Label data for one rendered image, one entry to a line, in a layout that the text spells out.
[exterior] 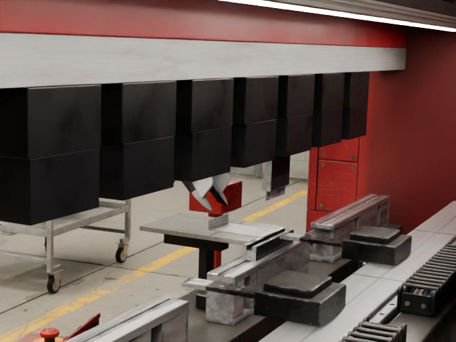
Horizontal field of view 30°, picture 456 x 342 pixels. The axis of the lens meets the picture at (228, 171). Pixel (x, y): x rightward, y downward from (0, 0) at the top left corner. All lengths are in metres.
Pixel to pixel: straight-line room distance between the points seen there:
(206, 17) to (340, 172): 1.34
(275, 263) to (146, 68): 0.67
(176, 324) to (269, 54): 0.54
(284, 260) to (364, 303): 0.42
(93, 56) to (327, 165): 1.62
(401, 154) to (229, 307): 1.11
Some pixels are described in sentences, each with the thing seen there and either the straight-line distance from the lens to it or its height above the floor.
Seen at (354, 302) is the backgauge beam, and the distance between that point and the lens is 1.42.
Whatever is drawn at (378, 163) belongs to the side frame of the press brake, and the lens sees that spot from 2.61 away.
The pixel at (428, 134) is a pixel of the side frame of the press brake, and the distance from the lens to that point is 2.56.
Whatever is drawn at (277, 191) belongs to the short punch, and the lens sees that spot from 1.81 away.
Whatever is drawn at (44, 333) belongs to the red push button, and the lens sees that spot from 1.79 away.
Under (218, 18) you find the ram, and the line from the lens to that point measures 1.43.
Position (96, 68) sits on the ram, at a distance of 1.13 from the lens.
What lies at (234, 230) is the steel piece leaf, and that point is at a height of 1.00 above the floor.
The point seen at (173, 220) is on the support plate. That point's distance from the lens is 1.92.
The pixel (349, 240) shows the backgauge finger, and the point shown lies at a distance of 1.70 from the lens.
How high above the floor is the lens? 1.40
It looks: 8 degrees down
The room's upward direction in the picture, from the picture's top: 2 degrees clockwise
